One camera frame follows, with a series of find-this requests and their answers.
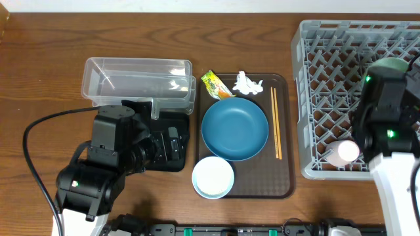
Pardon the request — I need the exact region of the light blue bowl with rice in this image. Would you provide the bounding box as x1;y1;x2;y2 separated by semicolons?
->
192;156;235;200

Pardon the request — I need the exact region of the yellow green snack wrapper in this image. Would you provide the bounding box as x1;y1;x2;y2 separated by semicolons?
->
201;70;235;100

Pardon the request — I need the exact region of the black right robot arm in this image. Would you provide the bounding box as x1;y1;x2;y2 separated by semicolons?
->
351;66;419;235

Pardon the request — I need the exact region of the black plastic bin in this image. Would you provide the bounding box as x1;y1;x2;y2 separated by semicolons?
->
88;105;190;174

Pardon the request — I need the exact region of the mint green bowl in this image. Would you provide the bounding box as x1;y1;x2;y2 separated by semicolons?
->
371;57;409;72

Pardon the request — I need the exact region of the pink plastic cup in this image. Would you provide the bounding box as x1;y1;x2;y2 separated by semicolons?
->
326;140;360;167

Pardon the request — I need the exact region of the clear plastic bin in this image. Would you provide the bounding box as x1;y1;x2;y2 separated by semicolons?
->
81;57;196;115

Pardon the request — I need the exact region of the crumpled white tissue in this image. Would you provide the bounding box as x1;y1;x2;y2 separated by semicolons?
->
232;71;263;95

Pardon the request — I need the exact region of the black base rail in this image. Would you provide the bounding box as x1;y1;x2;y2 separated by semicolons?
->
98;214;387;236

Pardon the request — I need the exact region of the wooden chopstick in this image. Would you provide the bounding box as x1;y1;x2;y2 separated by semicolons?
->
273;88;282;160
270;87;280;159

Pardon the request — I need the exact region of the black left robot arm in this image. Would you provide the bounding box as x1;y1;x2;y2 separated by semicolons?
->
52;100;190;235

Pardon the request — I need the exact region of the dark blue plate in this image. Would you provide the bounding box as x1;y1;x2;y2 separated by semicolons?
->
201;98;269;161

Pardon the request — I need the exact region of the grey dishwasher rack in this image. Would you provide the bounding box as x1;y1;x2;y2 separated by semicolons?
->
291;20;419;180

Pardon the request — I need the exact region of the brown plastic serving tray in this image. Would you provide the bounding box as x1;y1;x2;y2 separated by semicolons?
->
195;74;295;199

